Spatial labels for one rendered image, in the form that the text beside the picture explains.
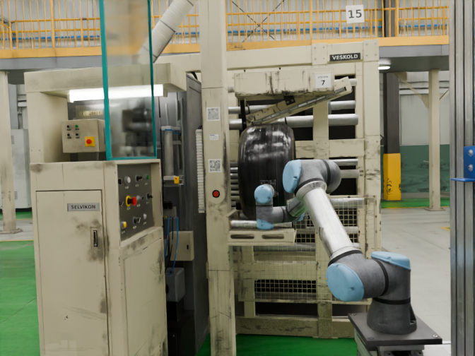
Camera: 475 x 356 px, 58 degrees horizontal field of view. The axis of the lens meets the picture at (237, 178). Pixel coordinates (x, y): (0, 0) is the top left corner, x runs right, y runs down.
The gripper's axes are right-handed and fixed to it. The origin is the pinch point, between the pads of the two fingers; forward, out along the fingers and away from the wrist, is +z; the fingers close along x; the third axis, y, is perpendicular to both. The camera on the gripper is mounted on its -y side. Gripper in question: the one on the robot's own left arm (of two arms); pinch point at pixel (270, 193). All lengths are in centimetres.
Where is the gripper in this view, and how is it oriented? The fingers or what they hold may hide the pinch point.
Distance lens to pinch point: 218.4
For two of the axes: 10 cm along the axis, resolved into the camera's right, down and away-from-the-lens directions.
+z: 1.7, -0.5, 9.8
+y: -0.4, -10.0, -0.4
